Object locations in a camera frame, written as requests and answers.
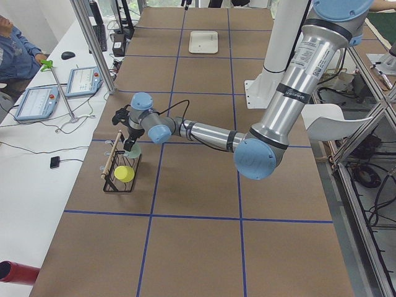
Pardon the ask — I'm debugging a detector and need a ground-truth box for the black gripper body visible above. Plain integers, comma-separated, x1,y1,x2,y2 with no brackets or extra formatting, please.
125,127,143,145

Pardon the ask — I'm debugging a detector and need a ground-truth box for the pale green cup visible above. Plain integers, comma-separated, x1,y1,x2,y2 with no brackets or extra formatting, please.
125,143,142,158

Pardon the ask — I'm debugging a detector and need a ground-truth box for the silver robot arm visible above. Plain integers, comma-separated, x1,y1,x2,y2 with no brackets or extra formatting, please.
124,1,373,179

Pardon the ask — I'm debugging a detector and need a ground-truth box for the yellow cup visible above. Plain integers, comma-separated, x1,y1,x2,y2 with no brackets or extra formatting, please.
114,165,135,183

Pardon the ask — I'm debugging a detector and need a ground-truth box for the cream rabbit tray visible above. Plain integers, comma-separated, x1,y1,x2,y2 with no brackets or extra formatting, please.
189,30,218,54

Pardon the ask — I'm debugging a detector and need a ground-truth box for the far teach pendant tablet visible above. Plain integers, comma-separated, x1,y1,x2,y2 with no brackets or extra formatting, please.
66,67,103,98

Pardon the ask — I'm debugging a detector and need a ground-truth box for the teach pendant tablet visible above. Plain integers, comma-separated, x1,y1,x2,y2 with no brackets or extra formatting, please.
66,67,103,98
15,87,59,122

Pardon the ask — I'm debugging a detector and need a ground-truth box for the small black square device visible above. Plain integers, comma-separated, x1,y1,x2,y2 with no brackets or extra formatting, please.
49,156,61,169

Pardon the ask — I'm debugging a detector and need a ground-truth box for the black box with label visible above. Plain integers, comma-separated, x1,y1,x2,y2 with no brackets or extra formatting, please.
112,33,126,57

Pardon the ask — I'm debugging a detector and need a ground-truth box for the near teach pendant tablet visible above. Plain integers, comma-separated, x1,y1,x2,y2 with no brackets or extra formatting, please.
15,87,59,122

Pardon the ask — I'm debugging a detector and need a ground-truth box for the black computer mouse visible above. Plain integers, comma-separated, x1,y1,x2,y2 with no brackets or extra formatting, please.
61,51,75,60

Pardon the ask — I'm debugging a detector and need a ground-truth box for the black keyboard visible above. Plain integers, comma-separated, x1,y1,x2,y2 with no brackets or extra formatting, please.
92,24,108,51

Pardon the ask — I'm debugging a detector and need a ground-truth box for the metal rod stand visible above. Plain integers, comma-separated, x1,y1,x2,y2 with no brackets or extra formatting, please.
40,59,95,134

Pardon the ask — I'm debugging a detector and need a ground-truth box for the person in blue shirt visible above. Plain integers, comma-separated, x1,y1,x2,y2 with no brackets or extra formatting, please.
1,17,48,98

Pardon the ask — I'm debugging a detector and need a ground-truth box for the red cylinder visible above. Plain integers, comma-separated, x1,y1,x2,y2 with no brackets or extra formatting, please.
1,260,40,285

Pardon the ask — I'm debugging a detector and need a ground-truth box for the white plastic chair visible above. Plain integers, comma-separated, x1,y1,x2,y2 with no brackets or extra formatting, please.
301,103,373,141

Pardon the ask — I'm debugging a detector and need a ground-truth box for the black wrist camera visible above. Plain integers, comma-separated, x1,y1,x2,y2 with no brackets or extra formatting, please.
111,105,129,127

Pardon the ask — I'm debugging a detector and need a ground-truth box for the black wire cup rack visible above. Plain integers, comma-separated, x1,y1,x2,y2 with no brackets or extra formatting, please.
101,131,142,193

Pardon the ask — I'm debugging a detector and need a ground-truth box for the black camera cable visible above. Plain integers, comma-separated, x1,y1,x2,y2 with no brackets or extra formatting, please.
153,99,236,152

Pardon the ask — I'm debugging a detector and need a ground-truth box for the aluminium frame post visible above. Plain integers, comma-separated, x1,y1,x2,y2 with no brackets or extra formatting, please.
70,0,115,95

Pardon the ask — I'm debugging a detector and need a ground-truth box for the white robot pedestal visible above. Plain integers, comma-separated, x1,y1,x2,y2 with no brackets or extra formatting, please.
244,0,310,109

